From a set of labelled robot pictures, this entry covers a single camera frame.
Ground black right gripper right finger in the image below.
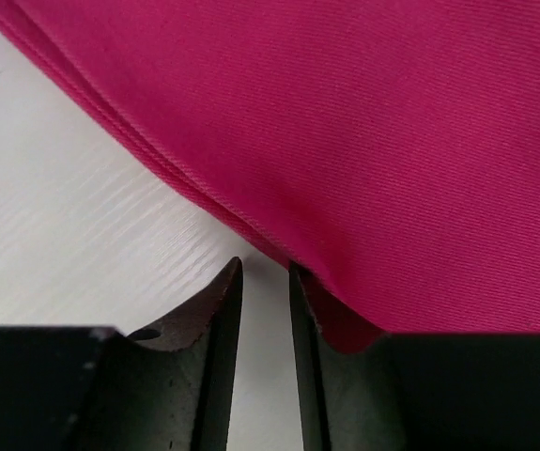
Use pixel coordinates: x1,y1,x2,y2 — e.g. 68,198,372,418
289,265,540,450

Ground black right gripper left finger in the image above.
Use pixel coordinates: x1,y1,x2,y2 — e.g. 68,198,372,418
0,258,243,450

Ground pink trousers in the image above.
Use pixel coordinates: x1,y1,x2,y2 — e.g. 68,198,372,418
0,1,540,350

